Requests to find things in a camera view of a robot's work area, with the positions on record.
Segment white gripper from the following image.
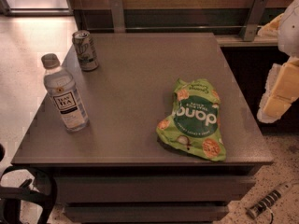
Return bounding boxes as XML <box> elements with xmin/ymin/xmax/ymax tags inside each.
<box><xmin>256</xmin><ymin>12</ymin><xmax>299</xmax><ymax>124</ymax></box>

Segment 7up soda can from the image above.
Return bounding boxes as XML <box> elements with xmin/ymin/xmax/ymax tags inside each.
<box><xmin>72</xmin><ymin>30</ymin><xmax>99</xmax><ymax>71</ymax></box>

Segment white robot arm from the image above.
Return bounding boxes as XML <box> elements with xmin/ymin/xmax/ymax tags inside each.
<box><xmin>257</xmin><ymin>0</ymin><xmax>299</xmax><ymax>123</ymax></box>

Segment green chip bag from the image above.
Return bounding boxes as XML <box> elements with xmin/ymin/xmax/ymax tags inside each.
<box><xmin>156</xmin><ymin>78</ymin><xmax>226</xmax><ymax>161</ymax></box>

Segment white power strip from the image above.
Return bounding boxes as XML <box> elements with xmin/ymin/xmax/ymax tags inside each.
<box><xmin>247</xmin><ymin>182</ymin><xmax>293</xmax><ymax>219</ymax></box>

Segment grey drawer cabinet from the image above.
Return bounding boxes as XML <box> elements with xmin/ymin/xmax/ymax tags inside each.
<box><xmin>13</xmin><ymin>34</ymin><xmax>273</xmax><ymax>224</ymax></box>

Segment clear tea bottle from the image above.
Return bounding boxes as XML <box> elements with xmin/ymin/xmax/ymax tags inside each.
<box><xmin>41</xmin><ymin>53</ymin><xmax>89</xmax><ymax>132</ymax></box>

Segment black chair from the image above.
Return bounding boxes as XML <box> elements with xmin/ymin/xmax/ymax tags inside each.
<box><xmin>0</xmin><ymin>143</ymin><xmax>58</xmax><ymax>224</ymax></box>

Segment right metal bracket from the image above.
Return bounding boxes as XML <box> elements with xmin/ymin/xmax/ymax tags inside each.
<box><xmin>239</xmin><ymin>0</ymin><xmax>268</xmax><ymax>42</ymax></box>

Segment metal bracket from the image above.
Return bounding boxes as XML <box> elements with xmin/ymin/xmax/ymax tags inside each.
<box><xmin>109</xmin><ymin>0</ymin><xmax>126</xmax><ymax>33</ymax></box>
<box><xmin>239</xmin><ymin>0</ymin><xmax>268</xmax><ymax>42</ymax></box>

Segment left metal bracket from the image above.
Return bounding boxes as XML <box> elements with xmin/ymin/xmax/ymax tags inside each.
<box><xmin>109</xmin><ymin>0</ymin><xmax>126</xmax><ymax>33</ymax></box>

